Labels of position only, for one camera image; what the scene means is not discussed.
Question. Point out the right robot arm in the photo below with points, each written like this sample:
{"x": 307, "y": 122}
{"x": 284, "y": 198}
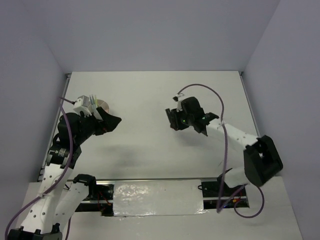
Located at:
{"x": 261, "y": 160}

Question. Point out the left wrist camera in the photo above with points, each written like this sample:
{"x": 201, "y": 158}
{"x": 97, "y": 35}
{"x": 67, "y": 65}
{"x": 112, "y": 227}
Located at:
{"x": 83, "y": 104}

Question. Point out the blue clear pen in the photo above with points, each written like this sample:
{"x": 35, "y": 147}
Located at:
{"x": 94, "y": 104}

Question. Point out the yellow clear pen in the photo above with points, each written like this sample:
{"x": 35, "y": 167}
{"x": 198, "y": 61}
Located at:
{"x": 96, "y": 100}

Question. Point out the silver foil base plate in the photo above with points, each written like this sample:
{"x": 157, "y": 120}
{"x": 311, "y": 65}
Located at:
{"x": 157, "y": 198}

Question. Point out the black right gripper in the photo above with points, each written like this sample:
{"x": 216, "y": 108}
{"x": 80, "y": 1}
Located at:
{"x": 176, "y": 124}

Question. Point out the white round container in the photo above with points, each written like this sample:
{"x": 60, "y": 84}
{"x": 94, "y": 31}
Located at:
{"x": 101, "y": 104}

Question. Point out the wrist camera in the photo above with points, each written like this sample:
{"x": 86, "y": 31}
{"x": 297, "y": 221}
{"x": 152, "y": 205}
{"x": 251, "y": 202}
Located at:
{"x": 83, "y": 104}
{"x": 178, "y": 99}

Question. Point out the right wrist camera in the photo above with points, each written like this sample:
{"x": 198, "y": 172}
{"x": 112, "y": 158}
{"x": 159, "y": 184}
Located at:
{"x": 178, "y": 99}

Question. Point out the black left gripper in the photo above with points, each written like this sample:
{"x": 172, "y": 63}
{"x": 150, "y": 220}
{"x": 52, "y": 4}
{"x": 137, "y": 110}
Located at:
{"x": 109, "y": 123}

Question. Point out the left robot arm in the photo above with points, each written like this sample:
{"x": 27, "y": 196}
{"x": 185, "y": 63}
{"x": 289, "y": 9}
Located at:
{"x": 49, "y": 213}

